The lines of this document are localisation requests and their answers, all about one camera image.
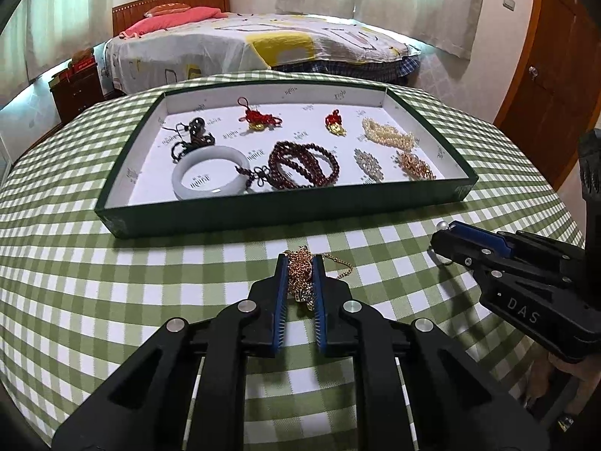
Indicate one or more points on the wall light switch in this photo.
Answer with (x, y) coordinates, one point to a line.
(509, 4)

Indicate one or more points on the red boxes on nightstand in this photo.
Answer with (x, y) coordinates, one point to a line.
(81, 60)

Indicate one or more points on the brown wooden door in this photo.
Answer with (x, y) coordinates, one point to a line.
(554, 97)

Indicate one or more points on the pink pillow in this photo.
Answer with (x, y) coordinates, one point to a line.
(166, 21)

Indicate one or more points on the bed with patterned sheet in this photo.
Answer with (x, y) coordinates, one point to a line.
(136, 62)

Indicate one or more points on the rose gold pearl brooch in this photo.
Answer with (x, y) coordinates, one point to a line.
(414, 167)

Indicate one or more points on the dark green tray box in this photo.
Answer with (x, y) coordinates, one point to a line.
(298, 172)

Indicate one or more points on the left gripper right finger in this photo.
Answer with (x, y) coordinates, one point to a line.
(318, 276)

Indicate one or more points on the red patterned pillow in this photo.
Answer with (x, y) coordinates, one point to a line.
(165, 9)

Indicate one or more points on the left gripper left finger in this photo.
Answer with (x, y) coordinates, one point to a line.
(280, 305)

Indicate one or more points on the small red gold charm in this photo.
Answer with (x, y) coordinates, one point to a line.
(333, 123)

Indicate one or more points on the pale jade bangle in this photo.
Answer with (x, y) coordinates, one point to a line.
(210, 173)

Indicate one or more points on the dark wooden nightstand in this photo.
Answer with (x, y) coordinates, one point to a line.
(75, 92)

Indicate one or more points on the green white checkered tablecloth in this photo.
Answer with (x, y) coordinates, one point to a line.
(76, 301)

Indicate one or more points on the red knot gold charm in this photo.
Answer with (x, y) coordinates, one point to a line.
(257, 121)

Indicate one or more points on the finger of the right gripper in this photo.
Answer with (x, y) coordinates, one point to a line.
(470, 255)
(485, 239)

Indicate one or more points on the left white curtain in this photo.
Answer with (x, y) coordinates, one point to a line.
(43, 33)

